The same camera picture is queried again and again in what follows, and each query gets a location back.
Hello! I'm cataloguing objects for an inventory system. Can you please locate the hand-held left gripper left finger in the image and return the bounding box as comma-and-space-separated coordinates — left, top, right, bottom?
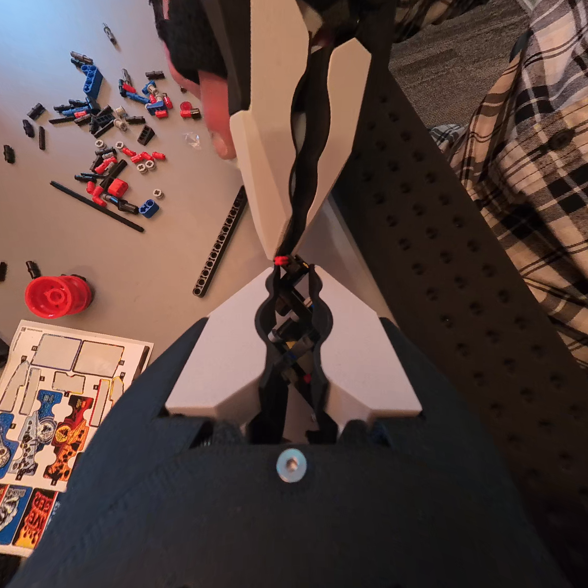
165, 266, 285, 444

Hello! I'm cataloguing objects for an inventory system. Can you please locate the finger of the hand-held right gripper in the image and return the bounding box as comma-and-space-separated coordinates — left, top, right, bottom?
229, 0, 311, 260
280, 38, 373, 258

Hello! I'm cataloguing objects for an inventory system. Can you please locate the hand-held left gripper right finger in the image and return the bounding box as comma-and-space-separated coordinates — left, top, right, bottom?
309, 264, 422, 444

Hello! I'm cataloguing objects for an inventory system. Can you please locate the long black holed beam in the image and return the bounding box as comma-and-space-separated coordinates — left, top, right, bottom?
192, 185, 249, 298

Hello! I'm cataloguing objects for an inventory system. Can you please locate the black toy vehicle chassis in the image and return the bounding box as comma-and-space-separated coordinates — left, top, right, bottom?
264, 255, 341, 442

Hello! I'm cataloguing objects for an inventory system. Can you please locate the person's right forearm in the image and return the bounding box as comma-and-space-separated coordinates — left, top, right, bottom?
394, 0, 490, 43

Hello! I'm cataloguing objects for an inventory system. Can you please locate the grey desk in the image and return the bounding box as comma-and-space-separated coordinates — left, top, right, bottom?
0, 0, 397, 350

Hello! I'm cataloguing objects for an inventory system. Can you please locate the person's right hand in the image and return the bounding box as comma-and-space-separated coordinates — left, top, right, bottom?
166, 51, 240, 161

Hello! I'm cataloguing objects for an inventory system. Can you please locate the colourful sticker sheet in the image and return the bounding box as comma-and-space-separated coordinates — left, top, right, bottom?
0, 320, 154, 557

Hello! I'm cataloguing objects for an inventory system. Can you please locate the black perforated board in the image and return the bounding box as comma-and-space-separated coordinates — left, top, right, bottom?
333, 73, 588, 588

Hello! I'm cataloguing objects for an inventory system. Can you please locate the pile of small toy pieces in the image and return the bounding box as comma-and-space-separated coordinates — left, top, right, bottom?
48, 23, 203, 217

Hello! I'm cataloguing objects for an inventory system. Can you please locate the red toy wheel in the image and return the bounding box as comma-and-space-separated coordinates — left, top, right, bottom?
24, 275, 95, 320

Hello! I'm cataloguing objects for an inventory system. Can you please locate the long black axle rod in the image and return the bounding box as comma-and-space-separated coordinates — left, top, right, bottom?
50, 180, 145, 232

